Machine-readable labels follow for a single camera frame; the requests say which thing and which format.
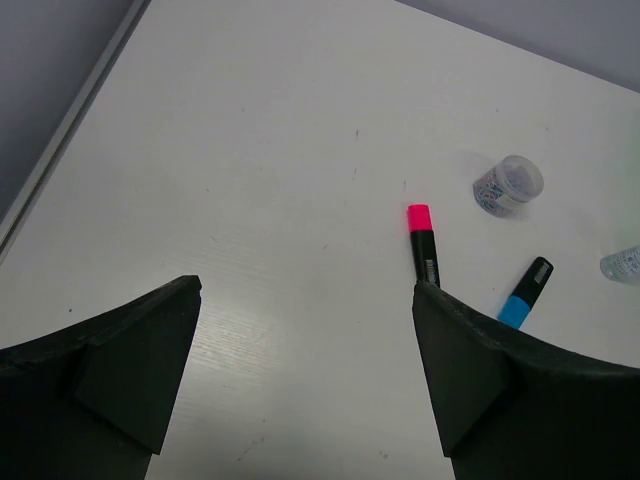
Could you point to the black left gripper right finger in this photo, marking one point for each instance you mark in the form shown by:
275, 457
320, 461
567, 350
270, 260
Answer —
510, 406

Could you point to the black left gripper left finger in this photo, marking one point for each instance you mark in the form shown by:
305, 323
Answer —
94, 400

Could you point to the blue highlighter marker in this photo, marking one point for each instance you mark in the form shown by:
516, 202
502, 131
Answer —
526, 293

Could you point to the small clear spray bottle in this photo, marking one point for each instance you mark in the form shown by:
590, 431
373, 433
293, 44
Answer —
622, 266

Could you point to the pink highlighter marker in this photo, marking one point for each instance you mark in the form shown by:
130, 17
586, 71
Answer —
423, 244

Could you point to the clear paper clip jar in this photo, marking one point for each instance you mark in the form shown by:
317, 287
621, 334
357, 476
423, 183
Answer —
508, 187

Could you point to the aluminium table edge rail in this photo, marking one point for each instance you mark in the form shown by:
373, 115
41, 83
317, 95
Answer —
55, 56

